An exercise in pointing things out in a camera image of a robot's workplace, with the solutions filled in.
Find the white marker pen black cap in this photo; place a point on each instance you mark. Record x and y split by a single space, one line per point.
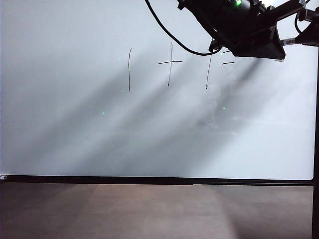
289 41

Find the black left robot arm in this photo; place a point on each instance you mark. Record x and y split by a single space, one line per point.
224 15

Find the white whiteboard with black frame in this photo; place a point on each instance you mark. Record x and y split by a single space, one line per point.
74 99

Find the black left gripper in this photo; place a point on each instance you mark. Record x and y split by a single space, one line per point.
264 47

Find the small white plastic end piece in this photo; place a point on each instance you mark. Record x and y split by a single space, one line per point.
3 177

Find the black whiteboard stand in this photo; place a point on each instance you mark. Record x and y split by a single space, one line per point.
316 199

